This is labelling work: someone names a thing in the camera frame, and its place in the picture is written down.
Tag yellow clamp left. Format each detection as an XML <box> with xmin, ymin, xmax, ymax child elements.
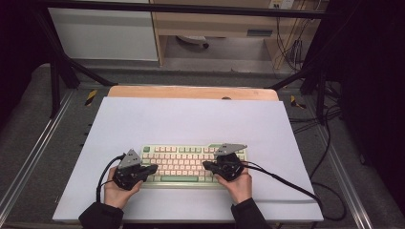
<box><xmin>84</xmin><ymin>89</ymin><xmax>98</xmax><ymax>107</ymax></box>

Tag white power strip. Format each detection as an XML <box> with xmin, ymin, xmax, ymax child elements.
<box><xmin>268</xmin><ymin>0</ymin><xmax>295</xmax><ymax>10</ymax></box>

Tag green and cream mechanical keyboard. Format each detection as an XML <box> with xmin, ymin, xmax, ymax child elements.
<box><xmin>139</xmin><ymin>143</ymin><xmax>247</xmax><ymax>190</ymax></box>

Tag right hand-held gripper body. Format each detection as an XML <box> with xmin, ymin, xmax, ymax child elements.
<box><xmin>211</xmin><ymin>143</ymin><xmax>247</xmax><ymax>182</ymax></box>

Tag hanging cable bundle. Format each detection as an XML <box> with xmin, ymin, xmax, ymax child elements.
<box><xmin>275</xmin><ymin>15</ymin><xmax>311</xmax><ymax>73</ymax></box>

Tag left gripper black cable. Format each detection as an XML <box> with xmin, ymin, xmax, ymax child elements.
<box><xmin>96</xmin><ymin>154</ymin><xmax>127</xmax><ymax>204</ymax></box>

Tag black floor cables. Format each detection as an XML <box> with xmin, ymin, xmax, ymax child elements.
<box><xmin>288</xmin><ymin>80</ymin><xmax>343</xmax><ymax>135</ymax></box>

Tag person's right hand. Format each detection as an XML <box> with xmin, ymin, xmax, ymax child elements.
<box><xmin>213</xmin><ymin>168</ymin><xmax>253</xmax><ymax>204</ymax></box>

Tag light wooden table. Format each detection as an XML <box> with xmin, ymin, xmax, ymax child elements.
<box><xmin>107</xmin><ymin>85</ymin><xmax>280</xmax><ymax>102</ymax></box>

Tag white cabinet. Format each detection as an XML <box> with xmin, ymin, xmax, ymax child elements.
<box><xmin>48</xmin><ymin>8</ymin><xmax>160</xmax><ymax>62</ymax></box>

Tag aluminium rail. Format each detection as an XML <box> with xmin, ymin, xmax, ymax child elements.
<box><xmin>0</xmin><ymin>90</ymin><xmax>75</xmax><ymax>218</ymax></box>
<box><xmin>313</xmin><ymin>127</ymin><xmax>376</xmax><ymax>229</ymax></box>

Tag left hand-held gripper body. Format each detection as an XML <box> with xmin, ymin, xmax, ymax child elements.
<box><xmin>112</xmin><ymin>148</ymin><xmax>151</xmax><ymax>191</ymax></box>

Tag yellow clamp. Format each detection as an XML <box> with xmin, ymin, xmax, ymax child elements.
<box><xmin>84</xmin><ymin>89</ymin><xmax>98</xmax><ymax>107</ymax></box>
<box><xmin>289</xmin><ymin>94</ymin><xmax>307</xmax><ymax>110</ymax></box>

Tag white chair base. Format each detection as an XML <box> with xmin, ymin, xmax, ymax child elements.
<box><xmin>176</xmin><ymin>35</ymin><xmax>210</xmax><ymax>50</ymax></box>

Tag light wooden desk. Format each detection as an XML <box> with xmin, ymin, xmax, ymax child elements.
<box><xmin>149</xmin><ymin>0</ymin><xmax>329</xmax><ymax>70</ymax></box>

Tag black curtain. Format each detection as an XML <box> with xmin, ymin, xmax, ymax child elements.
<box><xmin>328</xmin><ymin>0</ymin><xmax>405</xmax><ymax>208</ymax></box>
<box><xmin>0</xmin><ymin>0</ymin><xmax>49</xmax><ymax>122</ymax></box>

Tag black metal crossbar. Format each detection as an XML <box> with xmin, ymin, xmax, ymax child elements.
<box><xmin>41</xmin><ymin>0</ymin><xmax>329</xmax><ymax>19</ymax></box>

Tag yellow clamp right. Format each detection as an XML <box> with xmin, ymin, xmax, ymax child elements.
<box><xmin>289</xmin><ymin>94</ymin><xmax>307</xmax><ymax>110</ymax></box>

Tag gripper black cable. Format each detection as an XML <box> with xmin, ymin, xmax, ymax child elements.
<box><xmin>96</xmin><ymin>154</ymin><xmax>127</xmax><ymax>204</ymax></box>
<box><xmin>242</xmin><ymin>160</ymin><xmax>348</xmax><ymax>222</ymax></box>

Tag person's left hand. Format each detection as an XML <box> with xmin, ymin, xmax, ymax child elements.
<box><xmin>104</xmin><ymin>166</ymin><xmax>143</xmax><ymax>210</ymax></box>

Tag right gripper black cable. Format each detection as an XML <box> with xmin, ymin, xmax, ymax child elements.
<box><xmin>242</xmin><ymin>160</ymin><xmax>348</xmax><ymax>222</ymax></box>

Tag black metal stand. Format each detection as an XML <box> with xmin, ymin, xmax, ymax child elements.
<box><xmin>268</xmin><ymin>56</ymin><xmax>329</xmax><ymax>126</ymax></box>
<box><xmin>32</xmin><ymin>9</ymin><xmax>118</xmax><ymax>119</ymax></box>

